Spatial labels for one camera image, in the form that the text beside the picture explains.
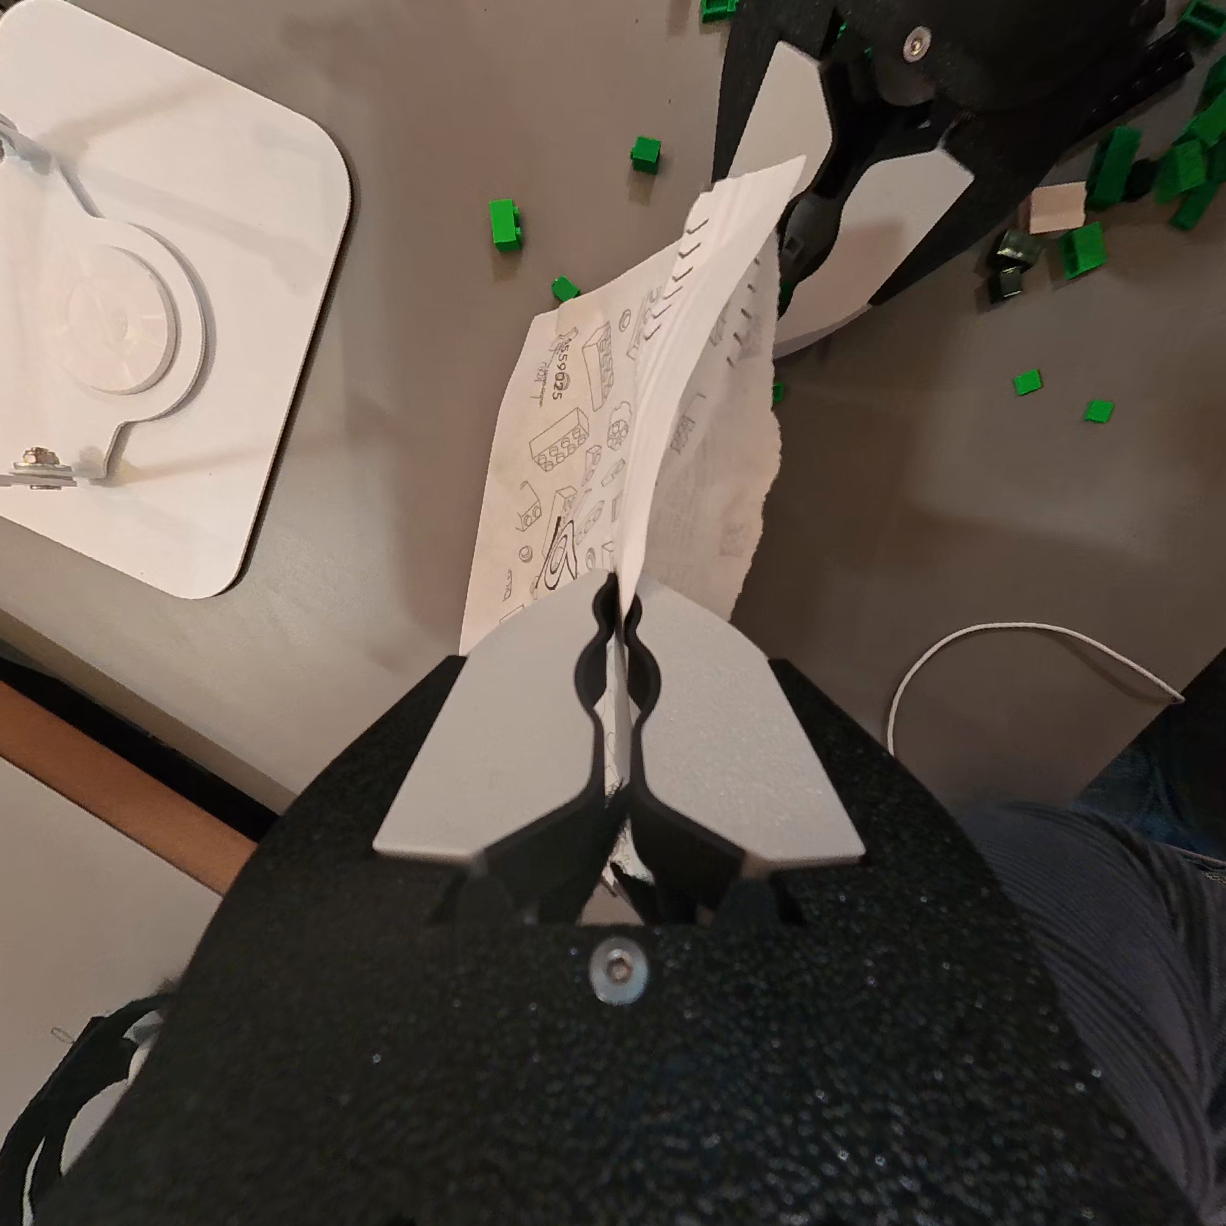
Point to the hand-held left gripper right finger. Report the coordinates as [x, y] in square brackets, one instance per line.
[747, 758]

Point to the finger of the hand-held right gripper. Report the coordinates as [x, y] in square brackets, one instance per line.
[780, 106]
[910, 208]

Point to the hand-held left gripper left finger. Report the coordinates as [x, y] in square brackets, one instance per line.
[499, 758]

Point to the white printed paper bag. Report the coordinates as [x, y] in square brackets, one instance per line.
[575, 478]

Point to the grey desk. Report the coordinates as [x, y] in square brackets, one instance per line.
[910, 499]

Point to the white desk with wooden edge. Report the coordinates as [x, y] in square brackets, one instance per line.
[75, 958]

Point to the white brick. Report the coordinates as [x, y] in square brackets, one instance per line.
[1058, 208]

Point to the heap of green toy bricks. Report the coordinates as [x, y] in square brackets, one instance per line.
[1117, 168]

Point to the long black plate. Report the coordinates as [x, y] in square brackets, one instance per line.
[1173, 63]

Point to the green two-stud brick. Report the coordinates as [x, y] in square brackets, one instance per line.
[505, 226]

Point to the person's torso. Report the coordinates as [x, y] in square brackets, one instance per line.
[1130, 1005]

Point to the white metal stand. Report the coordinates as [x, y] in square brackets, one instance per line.
[241, 334]

